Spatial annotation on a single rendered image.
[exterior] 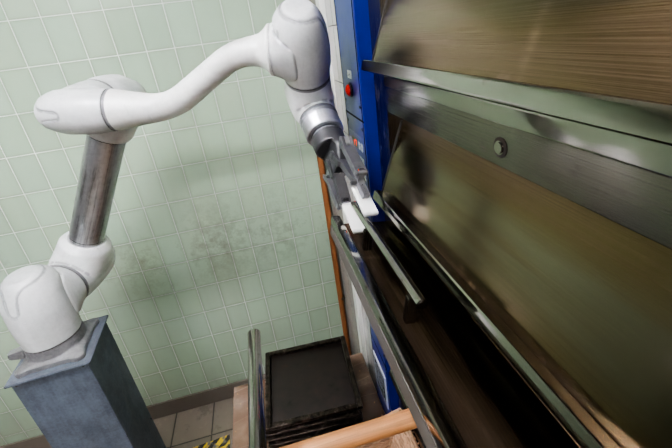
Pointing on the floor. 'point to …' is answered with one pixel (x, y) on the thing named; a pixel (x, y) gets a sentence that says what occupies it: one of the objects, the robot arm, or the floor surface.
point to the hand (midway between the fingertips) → (359, 210)
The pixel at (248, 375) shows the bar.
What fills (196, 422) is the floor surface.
